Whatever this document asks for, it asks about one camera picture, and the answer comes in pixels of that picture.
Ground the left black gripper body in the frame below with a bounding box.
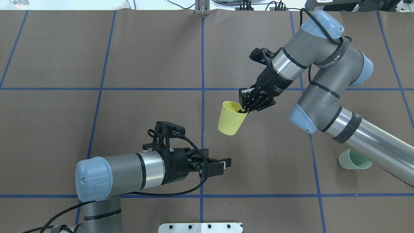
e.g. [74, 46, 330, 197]
[162, 147, 207, 185]

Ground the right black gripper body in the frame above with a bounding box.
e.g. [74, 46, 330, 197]
[246, 66, 293, 112]

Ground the yellow plastic cup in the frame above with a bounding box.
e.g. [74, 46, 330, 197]
[218, 101, 248, 136]

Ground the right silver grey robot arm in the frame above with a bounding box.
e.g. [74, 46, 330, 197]
[239, 10, 414, 186]

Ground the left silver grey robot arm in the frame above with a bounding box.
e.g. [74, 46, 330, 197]
[38, 148, 232, 233]

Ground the pale green plastic cup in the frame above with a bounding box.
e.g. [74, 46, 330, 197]
[338, 149, 373, 170]

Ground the brown paper table mat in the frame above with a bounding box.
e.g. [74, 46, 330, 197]
[1, 9, 413, 233]

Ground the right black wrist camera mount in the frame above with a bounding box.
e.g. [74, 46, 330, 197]
[249, 47, 282, 66]

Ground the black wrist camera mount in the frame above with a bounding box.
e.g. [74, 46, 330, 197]
[249, 47, 282, 66]
[142, 121, 185, 156]

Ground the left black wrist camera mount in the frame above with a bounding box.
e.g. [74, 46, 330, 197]
[142, 121, 185, 156]

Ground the white camera stand pillar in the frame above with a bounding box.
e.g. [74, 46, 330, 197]
[158, 222, 244, 233]

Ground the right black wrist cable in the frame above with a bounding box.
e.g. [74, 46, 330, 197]
[300, 8, 344, 84]

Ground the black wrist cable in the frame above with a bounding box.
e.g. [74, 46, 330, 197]
[300, 8, 344, 84]
[23, 131, 210, 233]

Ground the aluminium frame post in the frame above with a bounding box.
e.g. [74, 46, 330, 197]
[194, 0, 210, 15]

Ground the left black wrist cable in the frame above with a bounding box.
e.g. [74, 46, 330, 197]
[23, 131, 210, 233]

